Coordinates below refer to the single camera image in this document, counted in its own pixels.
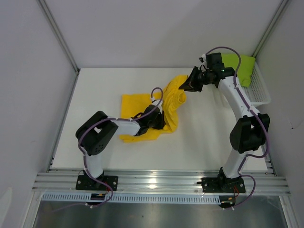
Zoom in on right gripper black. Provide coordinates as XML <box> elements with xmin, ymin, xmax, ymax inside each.
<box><xmin>180</xmin><ymin>66</ymin><xmax>212</xmax><ymax>93</ymax></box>

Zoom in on yellow shorts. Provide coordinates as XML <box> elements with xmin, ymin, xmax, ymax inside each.
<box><xmin>119</xmin><ymin>75</ymin><xmax>188</xmax><ymax>143</ymax></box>

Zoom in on green shorts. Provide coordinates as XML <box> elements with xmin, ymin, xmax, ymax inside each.
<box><xmin>222</xmin><ymin>54</ymin><xmax>256</xmax><ymax>87</ymax></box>

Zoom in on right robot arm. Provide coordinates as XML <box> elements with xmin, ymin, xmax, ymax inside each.
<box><xmin>180</xmin><ymin>53</ymin><xmax>270</xmax><ymax>192</ymax></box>

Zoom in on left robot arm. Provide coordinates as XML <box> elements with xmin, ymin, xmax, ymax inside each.
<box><xmin>76</xmin><ymin>104</ymin><xmax>165</xmax><ymax>190</ymax></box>

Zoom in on white perforated plastic basket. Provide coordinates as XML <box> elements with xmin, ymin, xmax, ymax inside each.
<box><xmin>243</xmin><ymin>63</ymin><xmax>271</xmax><ymax>107</ymax></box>

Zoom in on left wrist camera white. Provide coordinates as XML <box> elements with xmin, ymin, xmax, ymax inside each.
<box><xmin>151</xmin><ymin>97</ymin><xmax>163</xmax><ymax>113</ymax></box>

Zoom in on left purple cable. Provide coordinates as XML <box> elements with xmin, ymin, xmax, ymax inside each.
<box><xmin>51</xmin><ymin>87</ymin><xmax>164</xmax><ymax>213</ymax></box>

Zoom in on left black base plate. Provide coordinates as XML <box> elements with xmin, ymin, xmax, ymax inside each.
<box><xmin>76</xmin><ymin>175</ymin><xmax>119</xmax><ymax>191</ymax></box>

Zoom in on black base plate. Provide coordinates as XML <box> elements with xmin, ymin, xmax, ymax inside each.
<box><xmin>76</xmin><ymin>175</ymin><xmax>119</xmax><ymax>191</ymax></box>
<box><xmin>197</xmin><ymin>177</ymin><xmax>246</xmax><ymax>193</ymax></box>

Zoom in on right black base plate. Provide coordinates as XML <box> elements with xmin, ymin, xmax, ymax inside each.
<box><xmin>197</xmin><ymin>177</ymin><xmax>246</xmax><ymax>193</ymax></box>

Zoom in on white slotted cable duct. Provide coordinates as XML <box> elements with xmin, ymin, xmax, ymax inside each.
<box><xmin>42</xmin><ymin>192</ymin><xmax>220</xmax><ymax>205</ymax></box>

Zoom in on aluminium mounting rail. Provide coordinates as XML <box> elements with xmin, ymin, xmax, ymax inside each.
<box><xmin>32</xmin><ymin>170</ymin><xmax>291</xmax><ymax>196</ymax></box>

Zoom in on right aluminium corner post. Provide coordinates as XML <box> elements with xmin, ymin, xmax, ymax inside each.
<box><xmin>252</xmin><ymin>0</ymin><xmax>292</xmax><ymax>58</ymax></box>

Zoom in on aluminium corner post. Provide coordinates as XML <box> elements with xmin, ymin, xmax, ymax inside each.
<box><xmin>37</xmin><ymin>0</ymin><xmax>80</xmax><ymax>74</ymax></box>
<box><xmin>252</xmin><ymin>0</ymin><xmax>292</xmax><ymax>58</ymax></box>

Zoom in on left aluminium corner post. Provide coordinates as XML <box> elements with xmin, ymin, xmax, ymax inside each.
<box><xmin>37</xmin><ymin>0</ymin><xmax>80</xmax><ymax>74</ymax></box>

